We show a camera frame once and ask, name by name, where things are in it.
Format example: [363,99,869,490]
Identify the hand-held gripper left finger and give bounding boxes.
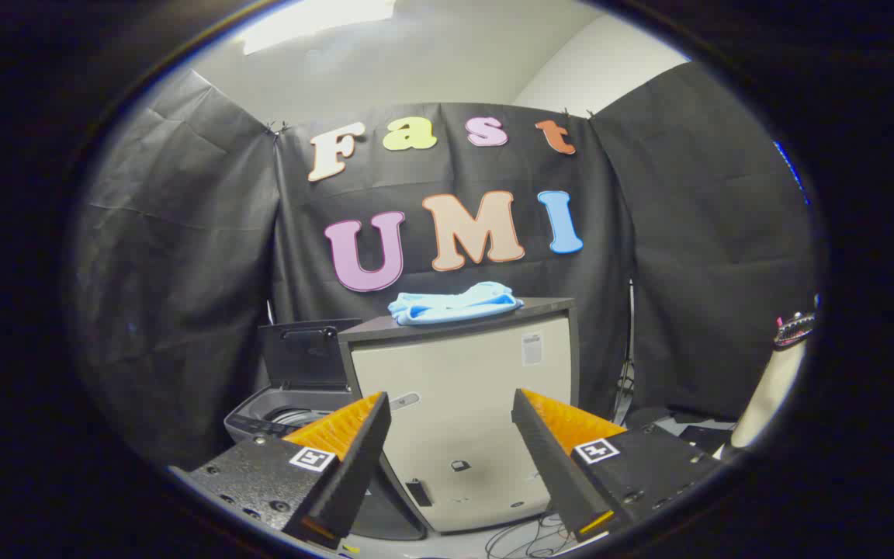
[170,392,392,550]

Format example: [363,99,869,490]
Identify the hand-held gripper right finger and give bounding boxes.
[511,388,725,543]

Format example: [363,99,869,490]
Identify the grey washing machine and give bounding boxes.
[223,384,426,541]

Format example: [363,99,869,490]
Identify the light blue shirt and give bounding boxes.
[387,281,524,325]

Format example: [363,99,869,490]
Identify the beige cabinet with grey top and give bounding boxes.
[338,297,581,535]

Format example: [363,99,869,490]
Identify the black backdrop cloth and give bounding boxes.
[71,62,816,467]

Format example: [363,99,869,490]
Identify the pink and black beaded item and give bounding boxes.
[773,311,816,348]

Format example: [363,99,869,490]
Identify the tangled black floor cables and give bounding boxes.
[486,512,572,558]

